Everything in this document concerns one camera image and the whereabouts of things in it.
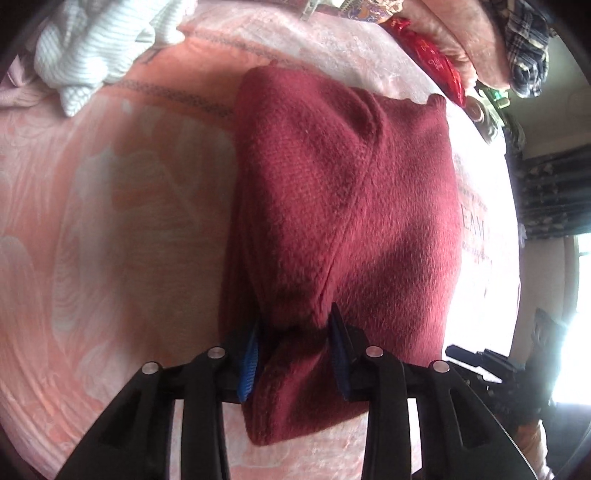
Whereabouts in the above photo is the dark plaid cloth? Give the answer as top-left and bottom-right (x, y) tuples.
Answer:
(485, 0), (555, 99)

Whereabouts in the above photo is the pale pink garment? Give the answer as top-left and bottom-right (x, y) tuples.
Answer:
(0, 51), (63, 109)

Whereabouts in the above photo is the paisley patterned cloth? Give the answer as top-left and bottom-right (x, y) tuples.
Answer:
(323, 0), (407, 24)

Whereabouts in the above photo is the white ribbed garment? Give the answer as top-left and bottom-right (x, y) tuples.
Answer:
(34, 0), (199, 117)

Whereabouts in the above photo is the red printed cloth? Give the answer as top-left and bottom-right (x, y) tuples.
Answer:
(381, 16), (466, 108)

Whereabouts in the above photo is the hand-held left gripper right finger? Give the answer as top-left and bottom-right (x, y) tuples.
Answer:
(327, 302), (536, 480)

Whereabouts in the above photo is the person's right forearm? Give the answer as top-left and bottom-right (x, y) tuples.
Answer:
(515, 415), (555, 480)

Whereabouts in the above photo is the folded pink fluffy blanket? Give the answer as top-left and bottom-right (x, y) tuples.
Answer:
(402, 0), (511, 90)

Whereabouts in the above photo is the dark red knit sweater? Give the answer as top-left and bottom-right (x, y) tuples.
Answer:
(221, 65), (462, 446)

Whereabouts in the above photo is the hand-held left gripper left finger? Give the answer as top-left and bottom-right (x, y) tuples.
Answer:
(55, 323), (262, 480)

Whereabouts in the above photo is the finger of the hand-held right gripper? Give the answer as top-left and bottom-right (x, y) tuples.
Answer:
(445, 344), (519, 376)

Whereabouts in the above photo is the pink printed bedsheet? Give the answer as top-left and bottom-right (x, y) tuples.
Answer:
(0, 0), (525, 480)

